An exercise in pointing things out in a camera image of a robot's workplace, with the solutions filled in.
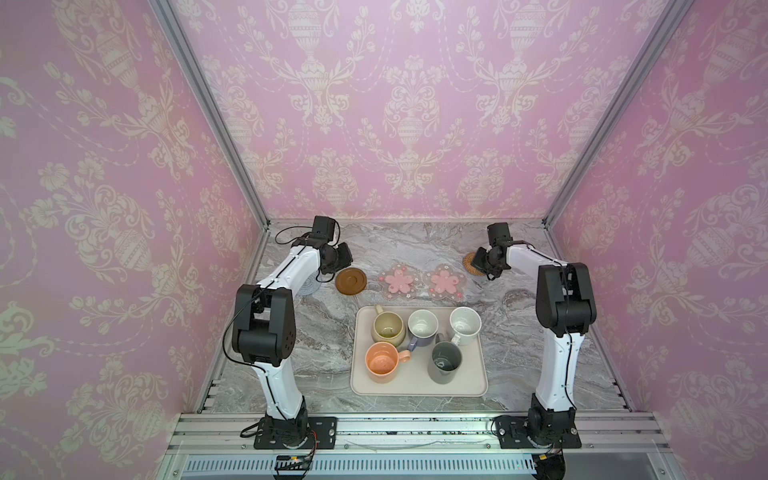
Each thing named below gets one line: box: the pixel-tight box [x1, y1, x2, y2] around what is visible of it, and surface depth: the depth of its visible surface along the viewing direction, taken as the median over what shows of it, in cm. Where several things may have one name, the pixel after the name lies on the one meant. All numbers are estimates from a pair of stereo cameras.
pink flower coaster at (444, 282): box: [424, 263, 466, 300], surface depth 105 cm
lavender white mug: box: [408, 309, 439, 352], surface depth 87 cm
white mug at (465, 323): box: [449, 306, 483, 346], surface depth 87 cm
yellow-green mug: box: [372, 303, 406, 347], surface depth 87 cm
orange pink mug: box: [364, 341, 411, 384], surface depth 82 cm
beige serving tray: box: [350, 306, 489, 397], surface depth 85 cm
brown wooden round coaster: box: [335, 268, 367, 296], surface depth 105 cm
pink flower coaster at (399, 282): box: [378, 262, 422, 300], surface depth 105 cm
